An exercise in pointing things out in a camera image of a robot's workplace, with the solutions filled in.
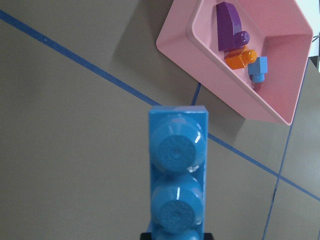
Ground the purple block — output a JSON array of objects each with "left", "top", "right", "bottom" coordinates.
[{"left": 216, "top": 1, "right": 250, "bottom": 53}]

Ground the small blue block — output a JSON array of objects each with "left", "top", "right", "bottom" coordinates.
[{"left": 247, "top": 56, "right": 268, "bottom": 83}]

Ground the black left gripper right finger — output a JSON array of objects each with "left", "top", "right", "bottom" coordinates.
[{"left": 203, "top": 232, "right": 214, "bottom": 240}]

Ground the long blue stud block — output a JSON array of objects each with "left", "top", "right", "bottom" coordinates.
[{"left": 148, "top": 105, "right": 209, "bottom": 240}]

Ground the pink plastic box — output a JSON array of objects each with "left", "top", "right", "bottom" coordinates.
[{"left": 156, "top": 0, "right": 313, "bottom": 126}]

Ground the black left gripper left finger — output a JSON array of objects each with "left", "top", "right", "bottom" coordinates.
[{"left": 139, "top": 232, "right": 151, "bottom": 240}]

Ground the orange block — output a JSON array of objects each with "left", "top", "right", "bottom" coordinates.
[{"left": 224, "top": 45, "right": 258, "bottom": 70}]

